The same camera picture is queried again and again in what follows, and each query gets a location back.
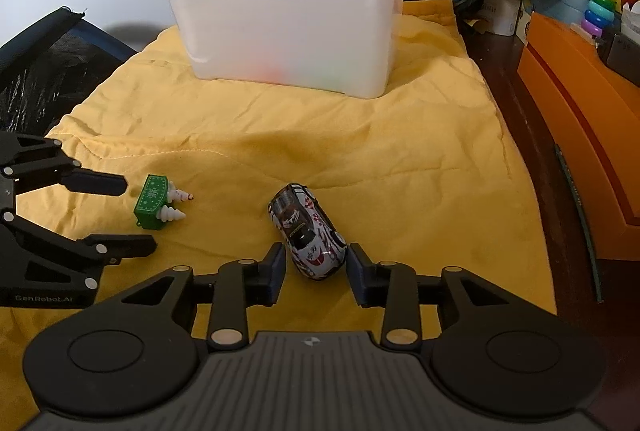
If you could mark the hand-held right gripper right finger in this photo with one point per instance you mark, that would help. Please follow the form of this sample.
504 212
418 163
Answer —
353 276

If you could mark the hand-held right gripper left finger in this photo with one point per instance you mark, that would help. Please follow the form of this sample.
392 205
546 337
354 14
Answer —
276 276

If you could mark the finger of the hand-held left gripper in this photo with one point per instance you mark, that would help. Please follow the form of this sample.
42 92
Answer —
95 182
125 246

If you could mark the green snowman toy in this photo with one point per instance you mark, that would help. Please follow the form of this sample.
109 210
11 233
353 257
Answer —
152 203

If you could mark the red white toy car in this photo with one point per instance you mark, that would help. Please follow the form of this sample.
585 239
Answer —
307 233

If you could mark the white plastic storage bin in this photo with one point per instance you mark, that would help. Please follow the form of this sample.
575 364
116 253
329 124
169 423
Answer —
285 21

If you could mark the dark wooden desktop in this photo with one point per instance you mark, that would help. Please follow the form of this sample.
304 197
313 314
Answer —
540 171

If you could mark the yellow cloth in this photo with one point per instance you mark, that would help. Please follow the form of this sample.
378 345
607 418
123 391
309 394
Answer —
300 151

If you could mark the orange box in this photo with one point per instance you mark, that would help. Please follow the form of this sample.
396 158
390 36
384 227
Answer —
575 111

